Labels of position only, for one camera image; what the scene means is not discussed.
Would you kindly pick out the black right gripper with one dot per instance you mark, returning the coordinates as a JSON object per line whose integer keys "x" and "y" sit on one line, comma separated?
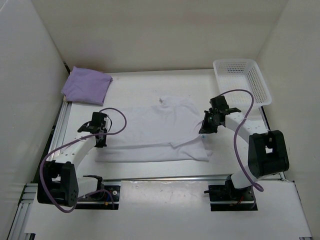
{"x": 205, "y": 128}

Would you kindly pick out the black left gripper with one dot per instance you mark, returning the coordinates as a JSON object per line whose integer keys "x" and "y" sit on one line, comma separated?
{"x": 102, "y": 143}

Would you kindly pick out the white cloth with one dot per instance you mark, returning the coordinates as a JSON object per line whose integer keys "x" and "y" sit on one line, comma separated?
{"x": 168, "y": 131}

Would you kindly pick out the purple t shirt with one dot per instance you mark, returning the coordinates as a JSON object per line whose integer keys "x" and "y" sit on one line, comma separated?
{"x": 86, "y": 86}

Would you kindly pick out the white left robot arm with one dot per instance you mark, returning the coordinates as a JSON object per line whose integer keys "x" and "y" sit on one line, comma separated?
{"x": 59, "y": 184}

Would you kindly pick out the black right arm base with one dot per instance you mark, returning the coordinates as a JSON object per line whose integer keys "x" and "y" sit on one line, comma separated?
{"x": 226, "y": 198}

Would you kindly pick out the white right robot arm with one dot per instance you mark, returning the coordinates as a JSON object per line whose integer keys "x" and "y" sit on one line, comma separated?
{"x": 267, "y": 152}

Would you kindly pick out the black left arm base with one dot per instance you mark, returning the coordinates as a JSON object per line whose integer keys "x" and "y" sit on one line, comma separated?
{"x": 97, "y": 194}

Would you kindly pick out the white plastic basket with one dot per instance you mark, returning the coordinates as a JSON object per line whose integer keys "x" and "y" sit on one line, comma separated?
{"x": 241, "y": 74}

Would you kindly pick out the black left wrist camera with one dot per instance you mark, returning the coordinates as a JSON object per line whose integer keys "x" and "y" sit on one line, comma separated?
{"x": 97, "y": 124}

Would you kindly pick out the aluminium table edge rail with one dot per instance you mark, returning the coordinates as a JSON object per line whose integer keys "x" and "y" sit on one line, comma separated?
{"x": 59, "y": 184}

